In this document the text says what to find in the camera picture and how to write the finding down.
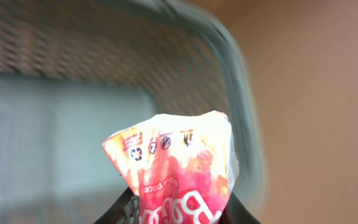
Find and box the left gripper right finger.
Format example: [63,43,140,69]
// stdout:
[219,193,260,224]

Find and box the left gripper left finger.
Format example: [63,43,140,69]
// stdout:
[94,187,140,224]

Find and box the red orange snack packet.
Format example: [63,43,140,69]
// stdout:
[103,111,239,224]

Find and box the grey plastic shopping basket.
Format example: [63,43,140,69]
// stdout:
[0,0,266,223]

